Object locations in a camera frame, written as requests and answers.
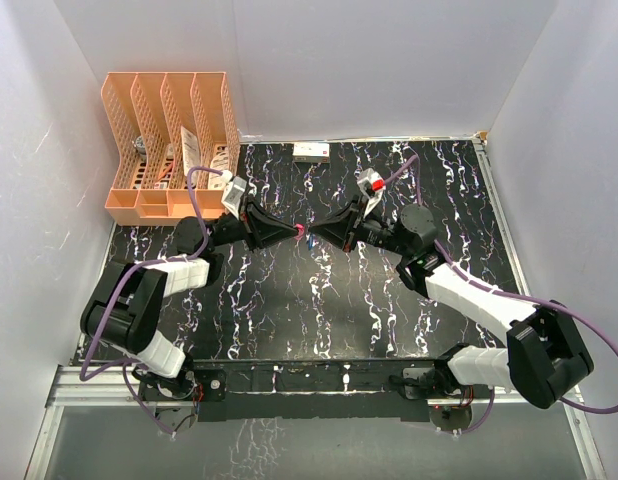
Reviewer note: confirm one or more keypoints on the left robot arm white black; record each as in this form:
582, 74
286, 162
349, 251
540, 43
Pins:
124, 308

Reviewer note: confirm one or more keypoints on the white labelled packet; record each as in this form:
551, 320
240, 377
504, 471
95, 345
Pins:
221, 175

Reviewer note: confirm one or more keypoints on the white paper packet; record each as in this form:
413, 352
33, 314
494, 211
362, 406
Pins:
190, 150

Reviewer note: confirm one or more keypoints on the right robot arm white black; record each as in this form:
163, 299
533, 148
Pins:
543, 355

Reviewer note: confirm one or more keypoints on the orange plastic file organizer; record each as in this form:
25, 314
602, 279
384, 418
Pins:
149, 188

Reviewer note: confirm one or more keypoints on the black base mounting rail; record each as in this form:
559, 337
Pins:
216, 391

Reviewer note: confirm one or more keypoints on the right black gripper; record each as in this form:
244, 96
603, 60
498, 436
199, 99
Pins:
336, 229

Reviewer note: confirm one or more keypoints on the white small cardboard box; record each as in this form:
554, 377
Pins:
311, 152

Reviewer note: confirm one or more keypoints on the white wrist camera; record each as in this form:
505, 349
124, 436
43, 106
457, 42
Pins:
372, 186
233, 194

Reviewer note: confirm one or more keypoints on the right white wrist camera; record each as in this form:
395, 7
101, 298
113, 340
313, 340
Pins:
372, 186

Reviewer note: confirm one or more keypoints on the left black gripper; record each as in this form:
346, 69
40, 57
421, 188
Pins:
264, 229

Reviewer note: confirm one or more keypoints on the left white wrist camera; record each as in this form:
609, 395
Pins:
233, 194

